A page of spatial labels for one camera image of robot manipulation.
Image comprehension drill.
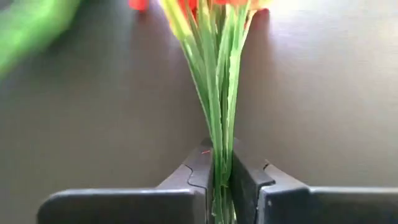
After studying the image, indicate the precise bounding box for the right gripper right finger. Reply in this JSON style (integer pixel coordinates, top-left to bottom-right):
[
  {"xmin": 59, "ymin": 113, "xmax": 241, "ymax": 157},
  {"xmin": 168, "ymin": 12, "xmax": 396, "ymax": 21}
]
[{"xmin": 230, "ymin": 138, "xmax": 398, "ymax": 224}]

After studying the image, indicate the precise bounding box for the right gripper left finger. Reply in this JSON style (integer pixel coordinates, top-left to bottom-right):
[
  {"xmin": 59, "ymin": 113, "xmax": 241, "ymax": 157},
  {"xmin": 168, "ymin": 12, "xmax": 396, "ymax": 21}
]
[{"xmin": 36, "ymin": 138, "xmax": 215, "ymax": 224}]

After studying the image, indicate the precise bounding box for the red artificial flower bunch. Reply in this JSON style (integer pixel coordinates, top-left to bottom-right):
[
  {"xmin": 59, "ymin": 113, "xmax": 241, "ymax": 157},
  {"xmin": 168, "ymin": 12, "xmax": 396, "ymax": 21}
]
[{"xmin": 129, "ymin": 0, "xmax": 274, "ymax": 224}]

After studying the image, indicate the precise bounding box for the white artificial tulip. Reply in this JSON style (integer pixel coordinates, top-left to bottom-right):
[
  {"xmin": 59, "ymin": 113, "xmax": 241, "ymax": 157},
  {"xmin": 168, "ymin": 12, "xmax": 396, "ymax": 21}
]
[{"xmin": 0, "ymin": 0, "xmax": 82, "ymax": 78}]

